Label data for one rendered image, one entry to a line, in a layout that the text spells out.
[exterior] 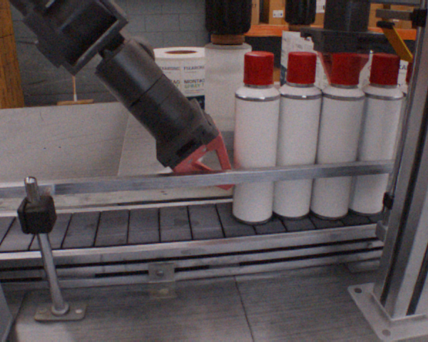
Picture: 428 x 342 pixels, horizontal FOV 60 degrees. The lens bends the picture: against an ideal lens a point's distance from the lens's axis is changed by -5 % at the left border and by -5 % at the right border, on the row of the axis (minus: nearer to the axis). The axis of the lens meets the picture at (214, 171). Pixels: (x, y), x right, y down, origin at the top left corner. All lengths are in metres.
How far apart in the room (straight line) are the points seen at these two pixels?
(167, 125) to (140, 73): 0.06
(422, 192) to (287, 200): 0.18
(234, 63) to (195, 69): 0.19
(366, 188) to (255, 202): 0.14
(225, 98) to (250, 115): 0.26
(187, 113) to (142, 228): 0.16
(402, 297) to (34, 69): 4.91
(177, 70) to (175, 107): 0.44
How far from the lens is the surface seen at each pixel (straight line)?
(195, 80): 0.87
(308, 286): 0.49
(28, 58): 5.12
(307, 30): 0.53
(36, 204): 0.39
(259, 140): 0.44
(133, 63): 0.41
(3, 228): 0.55
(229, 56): 0.68
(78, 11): 0.40
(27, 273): 0.50
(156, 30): 4.83
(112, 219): 0.52
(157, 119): 0.42
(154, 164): 0.67
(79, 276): 0.50
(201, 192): 0.52
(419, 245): 0.41
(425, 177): 0.38
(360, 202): 0.53
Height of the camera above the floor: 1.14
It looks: 24 degrees down
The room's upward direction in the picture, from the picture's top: straight up
